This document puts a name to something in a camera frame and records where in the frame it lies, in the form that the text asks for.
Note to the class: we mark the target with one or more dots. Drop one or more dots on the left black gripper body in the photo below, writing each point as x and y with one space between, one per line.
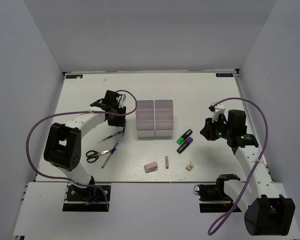
117 120

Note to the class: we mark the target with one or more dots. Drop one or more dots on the pink eraser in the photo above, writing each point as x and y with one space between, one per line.
150 167

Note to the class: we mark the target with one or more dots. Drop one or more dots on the blue corner label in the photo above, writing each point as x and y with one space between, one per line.
74 76
224 75

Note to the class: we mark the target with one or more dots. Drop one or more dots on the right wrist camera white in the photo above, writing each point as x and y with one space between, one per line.
217 108

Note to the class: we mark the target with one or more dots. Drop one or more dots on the left white compartment organizer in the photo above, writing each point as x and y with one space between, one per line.
145 119

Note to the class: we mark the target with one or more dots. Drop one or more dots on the right white compartment organizer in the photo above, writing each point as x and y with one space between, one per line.
163 118

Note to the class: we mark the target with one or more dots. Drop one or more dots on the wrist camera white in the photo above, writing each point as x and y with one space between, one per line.
121 98
217 108

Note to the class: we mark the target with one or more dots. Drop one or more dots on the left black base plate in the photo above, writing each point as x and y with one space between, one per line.
75 202

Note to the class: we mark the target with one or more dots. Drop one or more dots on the left blue corner label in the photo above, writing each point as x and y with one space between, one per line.
74 76

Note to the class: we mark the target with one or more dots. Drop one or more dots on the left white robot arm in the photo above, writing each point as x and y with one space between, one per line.
63 148

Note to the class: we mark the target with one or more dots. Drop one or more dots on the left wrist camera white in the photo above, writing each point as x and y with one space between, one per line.
121 98

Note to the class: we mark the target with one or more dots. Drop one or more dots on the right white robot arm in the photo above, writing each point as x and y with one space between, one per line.
266 211

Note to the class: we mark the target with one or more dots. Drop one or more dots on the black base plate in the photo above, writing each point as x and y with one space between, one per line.
210 201
75 202

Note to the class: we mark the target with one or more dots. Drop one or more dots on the blue ballpoint pen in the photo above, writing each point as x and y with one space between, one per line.
110 154

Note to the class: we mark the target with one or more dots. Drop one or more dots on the green highlighter marker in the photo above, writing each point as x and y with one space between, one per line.
182 138

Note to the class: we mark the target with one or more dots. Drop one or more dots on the green gel pen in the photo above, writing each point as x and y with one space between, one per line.
110 136

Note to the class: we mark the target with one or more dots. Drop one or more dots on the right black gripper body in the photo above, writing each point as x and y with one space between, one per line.
217 129

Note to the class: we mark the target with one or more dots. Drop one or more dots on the grey stick eraser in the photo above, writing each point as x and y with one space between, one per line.
166 162

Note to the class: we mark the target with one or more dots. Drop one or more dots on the purple highlighter marker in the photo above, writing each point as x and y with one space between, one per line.
184 145

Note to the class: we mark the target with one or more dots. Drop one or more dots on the right blue corner label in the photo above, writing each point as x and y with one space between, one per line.
224 75

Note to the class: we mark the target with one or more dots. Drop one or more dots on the white compartment organizer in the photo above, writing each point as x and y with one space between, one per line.
145 119
163 118

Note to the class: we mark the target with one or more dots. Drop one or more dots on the black handled scissors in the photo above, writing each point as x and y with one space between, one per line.
92 155

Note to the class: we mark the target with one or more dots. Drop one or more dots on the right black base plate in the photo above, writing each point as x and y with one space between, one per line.
210 201

